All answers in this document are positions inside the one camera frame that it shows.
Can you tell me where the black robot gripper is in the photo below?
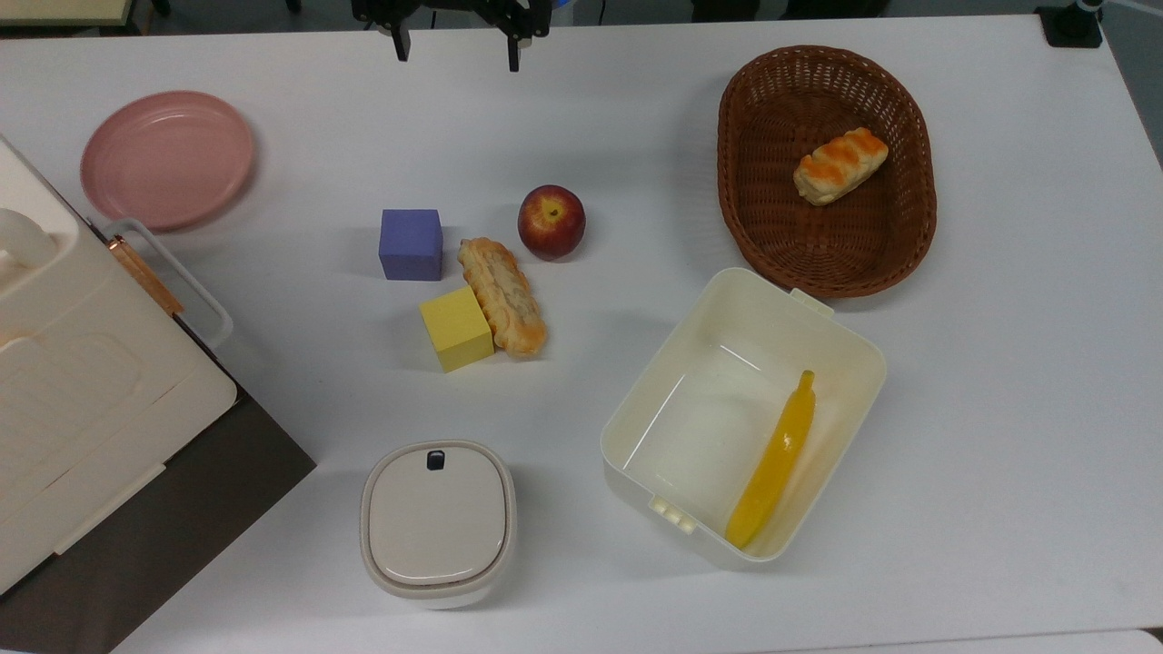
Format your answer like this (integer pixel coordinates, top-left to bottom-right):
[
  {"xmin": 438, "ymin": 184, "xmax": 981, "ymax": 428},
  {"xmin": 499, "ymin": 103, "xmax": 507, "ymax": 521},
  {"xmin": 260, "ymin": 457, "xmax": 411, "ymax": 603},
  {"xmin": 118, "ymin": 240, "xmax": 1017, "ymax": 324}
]
[{"xmin": 352, "ymin": 0, "xmax": 552, "ymax": 74}]

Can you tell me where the long striped bread roll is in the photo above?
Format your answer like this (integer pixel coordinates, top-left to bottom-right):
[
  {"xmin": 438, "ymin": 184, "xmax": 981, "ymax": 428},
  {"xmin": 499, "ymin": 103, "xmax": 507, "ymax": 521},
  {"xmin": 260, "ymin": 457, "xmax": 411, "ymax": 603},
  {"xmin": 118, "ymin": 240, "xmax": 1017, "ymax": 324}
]
[{"xmin": 457, "ymin": 237, "xmax": 550, "ymax": 359}]

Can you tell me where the short glazed bread roll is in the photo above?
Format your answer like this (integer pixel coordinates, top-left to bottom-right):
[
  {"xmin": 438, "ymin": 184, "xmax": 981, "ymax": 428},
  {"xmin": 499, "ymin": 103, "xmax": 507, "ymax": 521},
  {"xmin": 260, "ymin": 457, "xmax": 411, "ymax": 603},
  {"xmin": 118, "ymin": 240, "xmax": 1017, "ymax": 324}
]
[{"xmin": 792, "ymin": 126, "xmax": 890, "ymax": 207}]

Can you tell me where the red apple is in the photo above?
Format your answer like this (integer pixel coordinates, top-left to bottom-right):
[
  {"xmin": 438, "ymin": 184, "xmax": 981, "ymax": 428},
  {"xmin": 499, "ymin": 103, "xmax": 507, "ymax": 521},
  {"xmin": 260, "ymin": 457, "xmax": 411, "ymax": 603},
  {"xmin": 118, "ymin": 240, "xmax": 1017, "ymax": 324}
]
[{"xmin": 517, "ymin": 184, "xmax": 587, "ymax": 263}]

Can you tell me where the purple foam cube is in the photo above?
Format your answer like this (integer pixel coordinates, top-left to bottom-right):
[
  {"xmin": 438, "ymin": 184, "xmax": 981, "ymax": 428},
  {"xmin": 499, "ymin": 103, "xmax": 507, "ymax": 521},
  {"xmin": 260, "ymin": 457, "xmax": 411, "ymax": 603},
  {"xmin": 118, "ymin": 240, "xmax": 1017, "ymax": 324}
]
[{"xmin": 378, "ymin": 209, "xmax": 445, "ymax": 282}]

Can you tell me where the yellow foam cube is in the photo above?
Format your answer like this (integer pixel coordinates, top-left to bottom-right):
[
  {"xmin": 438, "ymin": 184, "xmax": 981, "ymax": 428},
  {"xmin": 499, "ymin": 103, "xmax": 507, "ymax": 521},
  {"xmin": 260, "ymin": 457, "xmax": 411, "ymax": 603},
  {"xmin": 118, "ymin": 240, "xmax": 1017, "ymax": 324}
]
[{"xmin": 419, "ymin": 284, "xmax": 497, "ymax": 374}]

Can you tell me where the pink plate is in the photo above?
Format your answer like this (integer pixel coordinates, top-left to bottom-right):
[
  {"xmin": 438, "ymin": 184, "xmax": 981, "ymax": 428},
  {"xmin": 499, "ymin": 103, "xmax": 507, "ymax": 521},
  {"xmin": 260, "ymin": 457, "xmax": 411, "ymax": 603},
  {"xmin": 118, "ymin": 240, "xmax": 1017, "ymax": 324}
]
[{"xmin": 80, "ymin": 90, "xmax": 256, "ymax": 232}]

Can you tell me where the beige side table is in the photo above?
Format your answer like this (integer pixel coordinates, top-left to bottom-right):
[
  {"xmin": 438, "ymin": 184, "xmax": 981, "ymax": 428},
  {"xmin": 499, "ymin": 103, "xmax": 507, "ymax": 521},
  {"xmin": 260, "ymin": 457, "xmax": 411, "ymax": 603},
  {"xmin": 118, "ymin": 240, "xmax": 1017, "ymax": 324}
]
[{"xmin": 0, "ymin": 0, "xmax": 137, "ymax": 29}]

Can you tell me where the brown wicker basket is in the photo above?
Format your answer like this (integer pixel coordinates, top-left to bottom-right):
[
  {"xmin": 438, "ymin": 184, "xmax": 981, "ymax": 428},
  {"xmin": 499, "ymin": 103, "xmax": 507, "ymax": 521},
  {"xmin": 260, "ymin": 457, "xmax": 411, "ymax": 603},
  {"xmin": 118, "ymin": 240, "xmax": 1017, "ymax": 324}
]
[{"xmin": 716, "ymin": 45, "xmax": 938, "ymax": 299}]

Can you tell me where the cream plastic storage box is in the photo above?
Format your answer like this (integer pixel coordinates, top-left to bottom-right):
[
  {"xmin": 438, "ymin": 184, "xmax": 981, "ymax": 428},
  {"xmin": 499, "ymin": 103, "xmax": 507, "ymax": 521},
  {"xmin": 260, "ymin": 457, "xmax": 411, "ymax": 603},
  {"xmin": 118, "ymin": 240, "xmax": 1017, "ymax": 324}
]
[{"xmin": 600, "ymin": 266, "xmax": 889, "ymax": 571}]

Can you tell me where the white lidded container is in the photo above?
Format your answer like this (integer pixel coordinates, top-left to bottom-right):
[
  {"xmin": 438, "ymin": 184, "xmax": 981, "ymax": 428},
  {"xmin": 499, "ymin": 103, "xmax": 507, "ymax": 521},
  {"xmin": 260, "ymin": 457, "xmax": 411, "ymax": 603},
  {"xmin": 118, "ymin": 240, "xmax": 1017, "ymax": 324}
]
[{"xmin": 359, "ymin": 440, "xmax": 518, "ymax": 609}]

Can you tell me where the white countertop oven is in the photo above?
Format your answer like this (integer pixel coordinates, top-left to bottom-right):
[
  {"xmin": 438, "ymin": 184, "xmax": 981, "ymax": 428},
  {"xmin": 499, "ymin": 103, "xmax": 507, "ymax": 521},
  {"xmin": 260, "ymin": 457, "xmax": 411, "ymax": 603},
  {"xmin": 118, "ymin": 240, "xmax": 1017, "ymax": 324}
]
[{"xmin": 0, "ymin": 134, "xmax": 239, "ymax": 597}]

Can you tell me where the yellow toy banana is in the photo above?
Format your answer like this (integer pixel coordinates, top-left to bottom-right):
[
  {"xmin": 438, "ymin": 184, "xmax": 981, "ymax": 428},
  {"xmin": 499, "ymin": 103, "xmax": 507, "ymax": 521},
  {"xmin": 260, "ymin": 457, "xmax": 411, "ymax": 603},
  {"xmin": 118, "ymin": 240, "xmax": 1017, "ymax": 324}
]
[{"xmin": 724, "ymin": 369, "xmax": 817, "ymax": 550}]

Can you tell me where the dark glass oven door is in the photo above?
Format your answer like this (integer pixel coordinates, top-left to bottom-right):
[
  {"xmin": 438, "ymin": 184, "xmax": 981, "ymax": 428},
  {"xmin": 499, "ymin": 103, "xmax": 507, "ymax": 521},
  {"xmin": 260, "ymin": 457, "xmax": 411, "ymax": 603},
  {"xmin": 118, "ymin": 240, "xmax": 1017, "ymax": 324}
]
[{"xmin": 0, "ymin": 313, "xmax": 318, "ymax": 654}]

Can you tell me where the clear oven door handle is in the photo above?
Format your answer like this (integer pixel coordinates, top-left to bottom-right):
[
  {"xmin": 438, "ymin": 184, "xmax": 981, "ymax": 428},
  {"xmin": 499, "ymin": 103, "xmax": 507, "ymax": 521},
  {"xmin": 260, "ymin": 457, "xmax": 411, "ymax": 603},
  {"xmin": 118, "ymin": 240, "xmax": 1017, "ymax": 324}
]
[{"xmin": 102, "ymin": 217, "xmax": 234, "ymax": 352}]

